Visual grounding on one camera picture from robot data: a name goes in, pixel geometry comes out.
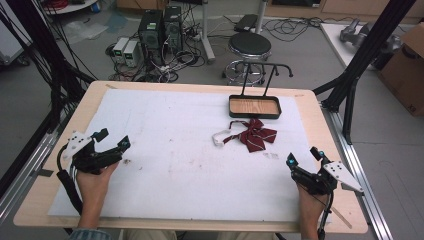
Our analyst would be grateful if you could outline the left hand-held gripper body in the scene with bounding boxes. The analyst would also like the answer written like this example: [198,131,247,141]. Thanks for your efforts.
[61,130,123,175]

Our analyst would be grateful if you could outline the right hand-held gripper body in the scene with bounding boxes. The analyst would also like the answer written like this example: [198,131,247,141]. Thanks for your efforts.
[289,161,365,197]

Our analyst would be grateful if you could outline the person's right hand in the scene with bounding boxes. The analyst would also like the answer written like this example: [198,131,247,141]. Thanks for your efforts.
[296,183,331,231]

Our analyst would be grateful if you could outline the person's left hand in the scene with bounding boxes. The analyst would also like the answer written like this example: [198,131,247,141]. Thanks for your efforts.
[75,161,120,218]

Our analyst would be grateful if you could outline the thin wooden strip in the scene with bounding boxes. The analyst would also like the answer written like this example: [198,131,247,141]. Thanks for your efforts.
[329,205,354,230]

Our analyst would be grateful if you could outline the white foam mat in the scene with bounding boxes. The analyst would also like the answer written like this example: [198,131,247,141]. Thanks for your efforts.
[47,88,333,224]

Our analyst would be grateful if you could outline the dark red striped bow tie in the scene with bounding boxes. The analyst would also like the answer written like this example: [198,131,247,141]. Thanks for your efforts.
[212,118,278,154]

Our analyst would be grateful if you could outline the black rack with wooden tray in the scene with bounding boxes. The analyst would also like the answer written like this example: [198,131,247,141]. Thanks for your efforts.
[228,61,294,120]

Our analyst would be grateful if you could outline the grey power supply unit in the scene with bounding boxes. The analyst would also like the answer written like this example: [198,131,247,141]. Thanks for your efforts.
[122,40,141,68]
[112,36,131,64]

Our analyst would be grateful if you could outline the clear plastic sheet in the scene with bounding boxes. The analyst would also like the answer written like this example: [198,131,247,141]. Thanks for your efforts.
[61,19,110,46]

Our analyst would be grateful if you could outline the black computer tower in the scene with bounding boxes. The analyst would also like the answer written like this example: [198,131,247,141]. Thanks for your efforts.
[162,5,184,54]
[137,9,165,66]

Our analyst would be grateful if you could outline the brown cardboard box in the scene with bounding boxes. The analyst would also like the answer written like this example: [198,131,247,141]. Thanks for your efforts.
[377,23,424,117]

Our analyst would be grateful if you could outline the black round stool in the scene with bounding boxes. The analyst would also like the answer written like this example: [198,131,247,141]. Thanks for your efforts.
[222,32,273,87]

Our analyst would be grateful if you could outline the grey machine part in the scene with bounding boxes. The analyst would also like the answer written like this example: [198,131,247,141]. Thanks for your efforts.
[338,17,403,55]

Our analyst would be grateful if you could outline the round white table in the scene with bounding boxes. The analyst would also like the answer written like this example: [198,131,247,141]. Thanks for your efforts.
[41,0,100,16]

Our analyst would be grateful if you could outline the grey metal desk leg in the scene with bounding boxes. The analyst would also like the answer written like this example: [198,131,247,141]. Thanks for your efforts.
[199,0,217,65]
[254,0,270,35]

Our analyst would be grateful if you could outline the black flat device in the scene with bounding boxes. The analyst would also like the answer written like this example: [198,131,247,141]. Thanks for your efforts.
[233,13,260,34]

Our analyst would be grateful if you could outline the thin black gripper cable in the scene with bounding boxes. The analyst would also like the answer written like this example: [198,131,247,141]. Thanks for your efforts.
[316,191,335,240]

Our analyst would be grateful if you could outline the black sleeved gripper cable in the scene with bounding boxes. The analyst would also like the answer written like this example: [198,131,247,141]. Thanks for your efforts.
[55,143,84,216]

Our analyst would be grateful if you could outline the aluminium rail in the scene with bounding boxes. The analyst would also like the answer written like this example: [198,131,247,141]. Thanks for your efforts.
[320,101,395,240]
[0,128,66,224]

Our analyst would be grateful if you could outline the tangle of floor cables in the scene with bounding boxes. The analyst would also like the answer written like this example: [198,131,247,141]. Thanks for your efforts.
[105,23,208,84]

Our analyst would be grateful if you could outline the black metal frame stand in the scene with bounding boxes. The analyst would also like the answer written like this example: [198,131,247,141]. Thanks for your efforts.
[0,0,98,198]
[312,0,418,145]

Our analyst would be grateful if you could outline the loose black floor cables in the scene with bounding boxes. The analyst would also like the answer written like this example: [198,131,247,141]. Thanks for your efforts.
[261,15,358,43]

